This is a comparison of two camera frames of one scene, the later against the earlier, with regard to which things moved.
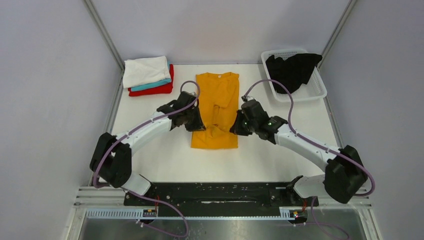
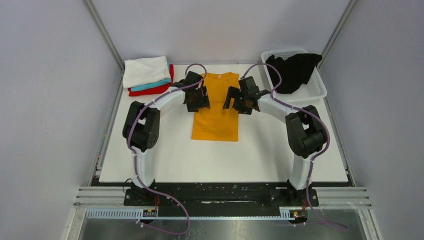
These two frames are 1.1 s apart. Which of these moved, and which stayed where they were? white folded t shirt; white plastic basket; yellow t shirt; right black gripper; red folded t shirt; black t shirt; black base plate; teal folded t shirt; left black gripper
Moved: right black gripper; left black gripper; yellow t shirt
Stayed: teal folded t shirt; black t shirt; black base plate; white plastic basket; white folded t shirt; red folded t shirt
